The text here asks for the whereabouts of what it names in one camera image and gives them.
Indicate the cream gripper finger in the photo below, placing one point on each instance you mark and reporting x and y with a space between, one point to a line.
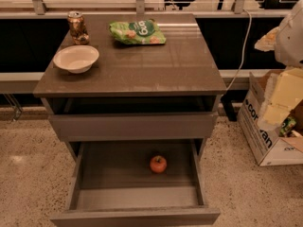
267 42

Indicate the red apple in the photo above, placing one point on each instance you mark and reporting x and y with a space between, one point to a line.
158 164

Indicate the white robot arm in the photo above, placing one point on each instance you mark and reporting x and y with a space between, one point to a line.
286 40

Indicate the closed top drawer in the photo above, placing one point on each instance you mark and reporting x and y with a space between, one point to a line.
130 126

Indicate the grey drawer cabinet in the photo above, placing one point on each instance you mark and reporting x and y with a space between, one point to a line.
179 76

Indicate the open middle drawer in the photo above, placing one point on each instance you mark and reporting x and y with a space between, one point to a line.
113 186

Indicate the cardboard corovan box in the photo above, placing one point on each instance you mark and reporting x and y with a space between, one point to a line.
270 148

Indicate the green can in box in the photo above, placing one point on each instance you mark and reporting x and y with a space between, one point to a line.
287 125

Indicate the green snack chip bag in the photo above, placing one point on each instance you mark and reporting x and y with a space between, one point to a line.
139 32

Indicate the crushed gold soda can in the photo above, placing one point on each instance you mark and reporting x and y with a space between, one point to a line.
77 28

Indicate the white ceramic bowl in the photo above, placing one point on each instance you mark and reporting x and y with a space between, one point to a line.
76 59

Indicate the metal railing frame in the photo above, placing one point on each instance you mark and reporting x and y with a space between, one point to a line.
139 0

